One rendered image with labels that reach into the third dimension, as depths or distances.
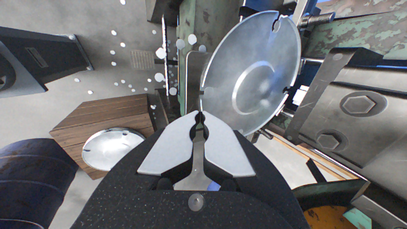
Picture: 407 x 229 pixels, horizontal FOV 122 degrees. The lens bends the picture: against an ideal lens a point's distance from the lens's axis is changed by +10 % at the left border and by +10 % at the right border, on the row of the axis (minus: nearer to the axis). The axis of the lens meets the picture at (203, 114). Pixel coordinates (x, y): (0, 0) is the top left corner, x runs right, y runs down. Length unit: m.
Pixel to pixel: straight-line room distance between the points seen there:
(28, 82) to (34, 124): 0.69
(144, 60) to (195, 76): 0.62
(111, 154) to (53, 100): 0.53
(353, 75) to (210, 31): 0.29
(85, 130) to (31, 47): 0.34
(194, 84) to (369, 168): 0.29
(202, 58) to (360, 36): 0.45
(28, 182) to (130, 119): 0.57
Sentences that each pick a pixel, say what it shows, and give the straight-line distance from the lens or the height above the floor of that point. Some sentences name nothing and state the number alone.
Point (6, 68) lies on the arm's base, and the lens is 0.60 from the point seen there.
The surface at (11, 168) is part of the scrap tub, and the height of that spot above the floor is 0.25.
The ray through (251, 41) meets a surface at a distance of 0.26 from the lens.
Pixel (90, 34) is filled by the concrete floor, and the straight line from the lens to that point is 1.00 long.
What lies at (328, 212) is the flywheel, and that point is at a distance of 0.61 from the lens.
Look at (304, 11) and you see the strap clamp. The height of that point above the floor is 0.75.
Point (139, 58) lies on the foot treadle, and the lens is 0.81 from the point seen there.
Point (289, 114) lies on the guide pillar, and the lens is 0.47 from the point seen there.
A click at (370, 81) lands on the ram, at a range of 0.28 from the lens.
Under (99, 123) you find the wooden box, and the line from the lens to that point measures 0.75.
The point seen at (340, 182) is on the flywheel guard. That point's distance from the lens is 0.69.
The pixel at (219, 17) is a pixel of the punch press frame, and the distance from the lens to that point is 0.38.
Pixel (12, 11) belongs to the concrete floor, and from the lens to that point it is 1.10.
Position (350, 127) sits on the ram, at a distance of 0.25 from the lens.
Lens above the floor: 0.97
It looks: 51 degrees down
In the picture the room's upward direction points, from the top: 138 degrees clockwise
